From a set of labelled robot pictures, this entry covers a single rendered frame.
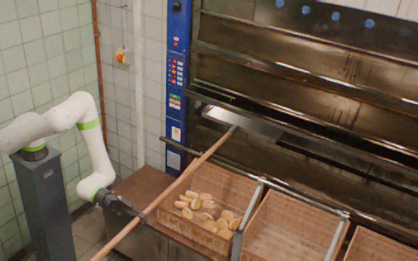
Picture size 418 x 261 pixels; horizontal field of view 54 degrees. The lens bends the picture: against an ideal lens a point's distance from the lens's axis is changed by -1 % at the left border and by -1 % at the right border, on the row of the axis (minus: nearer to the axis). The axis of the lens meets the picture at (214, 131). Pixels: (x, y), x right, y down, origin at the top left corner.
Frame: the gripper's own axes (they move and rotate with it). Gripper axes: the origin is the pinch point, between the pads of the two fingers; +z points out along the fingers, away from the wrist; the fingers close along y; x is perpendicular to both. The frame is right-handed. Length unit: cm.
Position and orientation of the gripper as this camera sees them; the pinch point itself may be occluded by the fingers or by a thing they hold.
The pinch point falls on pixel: (140, 216)
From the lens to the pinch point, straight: 205.1
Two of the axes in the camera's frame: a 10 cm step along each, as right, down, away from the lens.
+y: -0.8, 8.4, 5.3
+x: -5.1, 4.3, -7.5
